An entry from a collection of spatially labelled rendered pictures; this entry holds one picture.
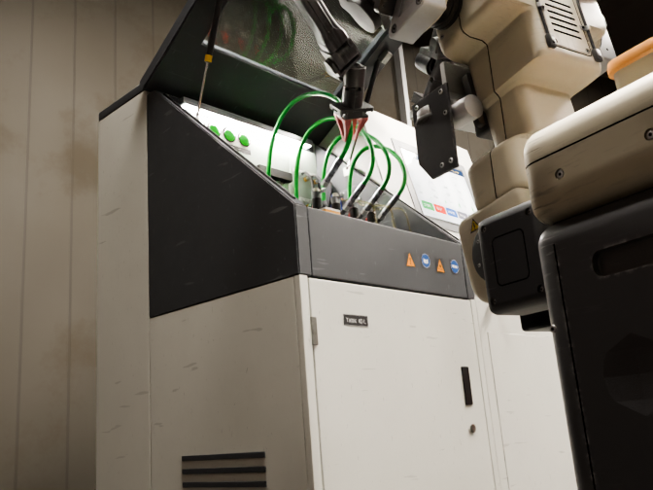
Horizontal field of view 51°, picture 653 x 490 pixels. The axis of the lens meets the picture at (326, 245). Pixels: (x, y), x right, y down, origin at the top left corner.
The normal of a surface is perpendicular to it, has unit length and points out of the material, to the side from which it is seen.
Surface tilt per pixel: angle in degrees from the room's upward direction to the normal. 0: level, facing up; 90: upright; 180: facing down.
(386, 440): 90
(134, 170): 90
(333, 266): 90
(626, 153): 90
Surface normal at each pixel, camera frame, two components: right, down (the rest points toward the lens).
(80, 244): 0.51, -0.26
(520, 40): -0.86, -0.07
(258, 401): -0.69, -0.14
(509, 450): 0.72, -0.23
